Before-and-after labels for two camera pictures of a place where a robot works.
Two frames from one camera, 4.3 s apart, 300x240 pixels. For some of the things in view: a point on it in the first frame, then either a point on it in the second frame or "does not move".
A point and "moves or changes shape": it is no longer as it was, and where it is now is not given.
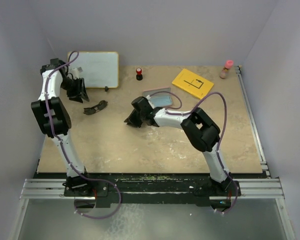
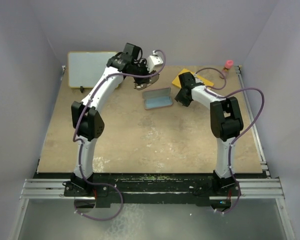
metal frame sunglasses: x=101 y=106 moves or changes shape
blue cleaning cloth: x=159 y=100 does not move
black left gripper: x=80 y=92 -> x=143 y=80
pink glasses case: x=161 y=97 does not move
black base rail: x=152 y=190 does not move
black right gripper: x=132 y=120 -> x=180 y=98
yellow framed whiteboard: x=100 y=69 does not move
